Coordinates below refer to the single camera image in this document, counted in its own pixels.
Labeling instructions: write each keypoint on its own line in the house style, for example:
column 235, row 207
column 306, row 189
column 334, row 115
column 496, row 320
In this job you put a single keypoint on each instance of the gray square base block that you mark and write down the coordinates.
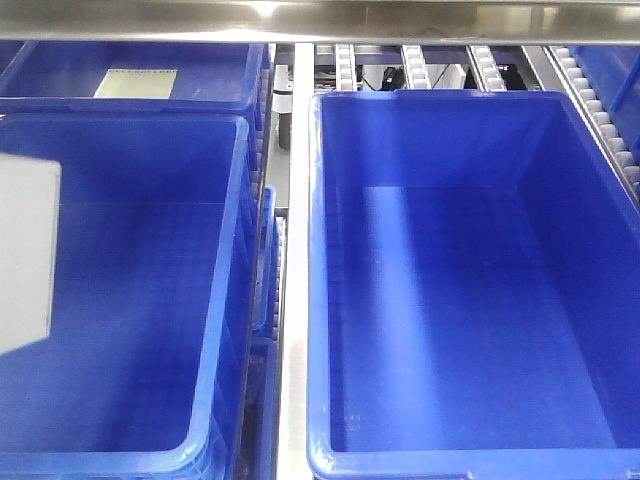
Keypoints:
column 30, row 196

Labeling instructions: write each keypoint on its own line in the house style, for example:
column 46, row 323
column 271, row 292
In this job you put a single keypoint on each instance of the blue empty bin right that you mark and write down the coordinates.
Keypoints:
column 474, row 291

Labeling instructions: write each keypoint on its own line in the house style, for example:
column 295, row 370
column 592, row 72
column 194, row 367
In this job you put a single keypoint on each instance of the blue bin behind with label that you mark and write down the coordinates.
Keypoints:
column 161, row 76

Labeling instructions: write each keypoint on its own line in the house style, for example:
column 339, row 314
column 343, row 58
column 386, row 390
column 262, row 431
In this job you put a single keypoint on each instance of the blue target bin left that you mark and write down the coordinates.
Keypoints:
column 142, row 376

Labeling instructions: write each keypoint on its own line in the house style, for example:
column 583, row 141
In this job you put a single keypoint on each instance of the white roller track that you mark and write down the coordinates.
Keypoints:
column 597, row 118

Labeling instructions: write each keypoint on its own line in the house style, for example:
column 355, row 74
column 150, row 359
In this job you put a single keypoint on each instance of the steel shelf divider rail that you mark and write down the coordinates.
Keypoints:
column 291, row 450

